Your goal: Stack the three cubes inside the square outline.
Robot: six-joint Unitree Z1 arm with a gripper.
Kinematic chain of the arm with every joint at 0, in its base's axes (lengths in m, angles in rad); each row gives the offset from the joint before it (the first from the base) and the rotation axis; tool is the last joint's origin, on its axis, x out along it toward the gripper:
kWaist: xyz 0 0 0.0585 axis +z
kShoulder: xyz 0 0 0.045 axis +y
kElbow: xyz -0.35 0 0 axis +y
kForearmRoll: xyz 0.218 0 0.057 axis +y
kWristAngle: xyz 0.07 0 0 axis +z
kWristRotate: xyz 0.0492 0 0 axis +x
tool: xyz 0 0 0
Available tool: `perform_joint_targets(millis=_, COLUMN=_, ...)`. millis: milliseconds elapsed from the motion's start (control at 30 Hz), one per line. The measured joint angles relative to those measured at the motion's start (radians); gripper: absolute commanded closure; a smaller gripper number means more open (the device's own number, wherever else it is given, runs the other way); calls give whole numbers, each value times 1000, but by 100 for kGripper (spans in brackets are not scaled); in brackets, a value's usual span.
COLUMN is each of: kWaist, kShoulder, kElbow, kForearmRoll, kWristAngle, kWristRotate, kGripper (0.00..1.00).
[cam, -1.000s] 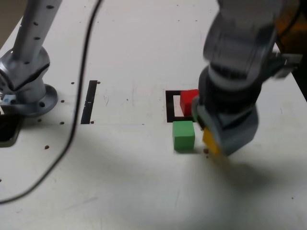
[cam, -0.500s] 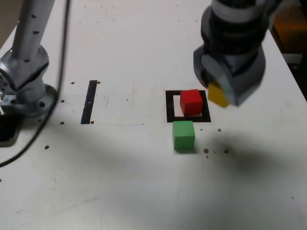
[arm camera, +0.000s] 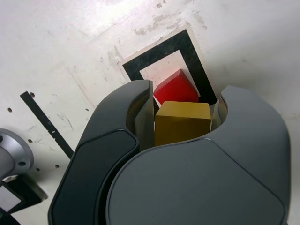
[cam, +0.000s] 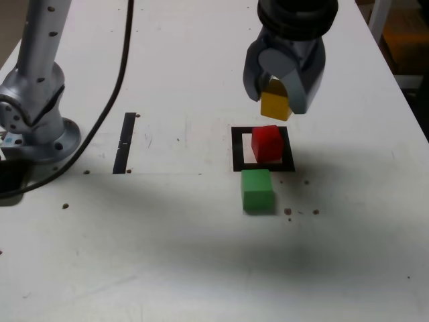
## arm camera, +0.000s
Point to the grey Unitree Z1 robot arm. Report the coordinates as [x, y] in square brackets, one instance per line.
[14, 150]

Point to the red cube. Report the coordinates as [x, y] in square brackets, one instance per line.
[175, 89]

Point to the black tape square outline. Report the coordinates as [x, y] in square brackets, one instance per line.
[161, 51]

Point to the yellow cube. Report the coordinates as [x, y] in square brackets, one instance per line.
[182, 122]

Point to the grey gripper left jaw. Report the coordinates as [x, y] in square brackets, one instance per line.
[93, 168]

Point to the black tape strip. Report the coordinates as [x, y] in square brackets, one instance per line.
[47, 122]

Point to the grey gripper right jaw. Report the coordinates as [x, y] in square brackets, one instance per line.
[211, 182]

